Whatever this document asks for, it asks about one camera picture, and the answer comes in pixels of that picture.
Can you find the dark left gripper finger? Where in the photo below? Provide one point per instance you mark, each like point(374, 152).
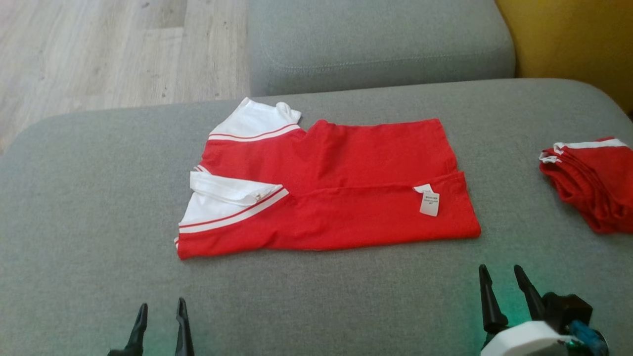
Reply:
point(184, 331)
point(137, 336)

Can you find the yellow cushion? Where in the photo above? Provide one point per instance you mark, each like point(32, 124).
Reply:
point(578, 39)

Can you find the red garment white trim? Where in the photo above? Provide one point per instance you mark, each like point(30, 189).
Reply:
point(598, 188)

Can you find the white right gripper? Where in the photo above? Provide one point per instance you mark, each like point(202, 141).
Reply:
point(529, 343)

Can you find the large grey sofa seat cushion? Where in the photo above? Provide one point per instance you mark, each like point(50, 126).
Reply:
point(321, 296)

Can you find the small grey sofa cushion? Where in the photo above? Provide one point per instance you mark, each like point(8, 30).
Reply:
point(381, 39)

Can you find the red shirt with white sleeves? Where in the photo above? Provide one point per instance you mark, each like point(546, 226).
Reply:
point(356, 163)

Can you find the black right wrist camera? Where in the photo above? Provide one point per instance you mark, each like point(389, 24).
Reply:
point(568, 309)

